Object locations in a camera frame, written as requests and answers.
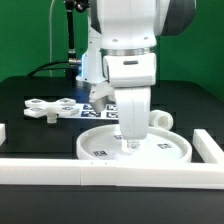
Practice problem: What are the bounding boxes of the white left fence rail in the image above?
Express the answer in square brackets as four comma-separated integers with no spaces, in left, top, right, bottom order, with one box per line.
[0,123,6,146]

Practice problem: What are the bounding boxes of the white fence rail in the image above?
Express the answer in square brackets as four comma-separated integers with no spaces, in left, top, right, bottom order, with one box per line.
[0,158,224,190]
[0,123,6,146]
[193,129,224,165]

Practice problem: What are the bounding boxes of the white cross-shaped table base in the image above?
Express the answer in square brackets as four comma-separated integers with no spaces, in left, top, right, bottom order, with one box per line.
[24,98,79,124]

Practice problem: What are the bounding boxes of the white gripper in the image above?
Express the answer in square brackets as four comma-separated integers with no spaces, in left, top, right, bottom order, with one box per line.
[89,53,156,151]

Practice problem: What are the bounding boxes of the black cables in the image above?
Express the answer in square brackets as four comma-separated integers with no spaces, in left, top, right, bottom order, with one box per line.
[27,60,82,78]

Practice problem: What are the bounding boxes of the white front fence rail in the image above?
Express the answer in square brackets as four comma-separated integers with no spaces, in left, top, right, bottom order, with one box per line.
[0,158,224,190]

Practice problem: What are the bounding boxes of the white marker sheet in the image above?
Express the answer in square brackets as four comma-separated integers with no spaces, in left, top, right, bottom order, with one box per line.
[57,103,119,120]

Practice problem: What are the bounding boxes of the grey thin cable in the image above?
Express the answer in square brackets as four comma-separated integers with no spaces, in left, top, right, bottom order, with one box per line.
[48,0,57,78]

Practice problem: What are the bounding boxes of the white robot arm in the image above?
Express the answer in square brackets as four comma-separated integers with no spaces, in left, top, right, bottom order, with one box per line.
[81,0,196,150]

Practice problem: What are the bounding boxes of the white right fence rail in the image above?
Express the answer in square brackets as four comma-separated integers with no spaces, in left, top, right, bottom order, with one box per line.
[193,129,224,165]

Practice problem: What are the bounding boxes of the white round table top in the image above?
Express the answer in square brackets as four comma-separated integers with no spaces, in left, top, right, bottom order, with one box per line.
[76,125,192,162]

